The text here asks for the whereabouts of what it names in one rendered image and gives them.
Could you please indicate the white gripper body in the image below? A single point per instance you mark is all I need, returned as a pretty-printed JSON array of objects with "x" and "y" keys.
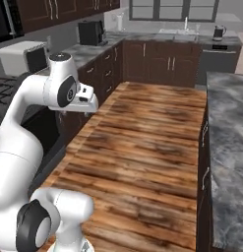
[{"x": 81, "y": 106}]

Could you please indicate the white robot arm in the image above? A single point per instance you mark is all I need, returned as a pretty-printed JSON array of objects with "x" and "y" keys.
[{"x": 18, "y": 157}]

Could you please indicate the white microwave oven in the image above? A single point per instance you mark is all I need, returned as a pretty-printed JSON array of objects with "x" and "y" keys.
[{"x": 14, "y": 57}]

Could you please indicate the black oven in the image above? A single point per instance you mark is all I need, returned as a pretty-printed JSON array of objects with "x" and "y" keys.
[{"x": 44, "y": 131}]

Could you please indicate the black coffee machine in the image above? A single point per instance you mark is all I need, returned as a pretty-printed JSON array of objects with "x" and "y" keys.
[{"x": 90, "y": 32}]

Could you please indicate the black hob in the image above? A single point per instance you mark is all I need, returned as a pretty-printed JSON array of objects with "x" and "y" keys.
[{"x": 5, "y": 88}]

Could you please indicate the dark wood base cupboards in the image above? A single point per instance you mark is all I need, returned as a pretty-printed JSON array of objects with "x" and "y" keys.
[{"x": 152, "y": 62}]

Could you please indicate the white paper towel roll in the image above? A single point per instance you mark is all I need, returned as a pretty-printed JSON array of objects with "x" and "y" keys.
[{"x": 120, "y": 22}]

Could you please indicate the grey sink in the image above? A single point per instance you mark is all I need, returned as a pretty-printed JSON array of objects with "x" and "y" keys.
[{"x": 178, "y": 35}]

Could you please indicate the silver tap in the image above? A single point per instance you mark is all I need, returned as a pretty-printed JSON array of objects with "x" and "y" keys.
[{"x": 186, "y": 24}]

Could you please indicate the grey framed window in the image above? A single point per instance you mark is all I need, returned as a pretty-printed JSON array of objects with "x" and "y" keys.
[{"x": 173, "y": 9}]

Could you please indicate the clear glass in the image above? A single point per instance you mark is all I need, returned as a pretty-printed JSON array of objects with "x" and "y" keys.
[{"x": 197, "y": 29}]

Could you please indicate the grey dishwasher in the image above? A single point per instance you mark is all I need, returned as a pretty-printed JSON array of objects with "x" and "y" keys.
[{"x": 218, "y": 64}]

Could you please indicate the dark wood island cupboards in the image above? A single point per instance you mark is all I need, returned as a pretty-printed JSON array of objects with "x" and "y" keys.
[{"x": 203, "y": 183}]

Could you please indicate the black kettle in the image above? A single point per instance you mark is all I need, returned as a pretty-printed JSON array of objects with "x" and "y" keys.
[{"x": 218, "y": 32}]

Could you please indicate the dark wood wall cupboards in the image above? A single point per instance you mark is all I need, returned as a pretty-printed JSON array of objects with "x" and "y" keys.
[{"x": 37, "y": 13}]

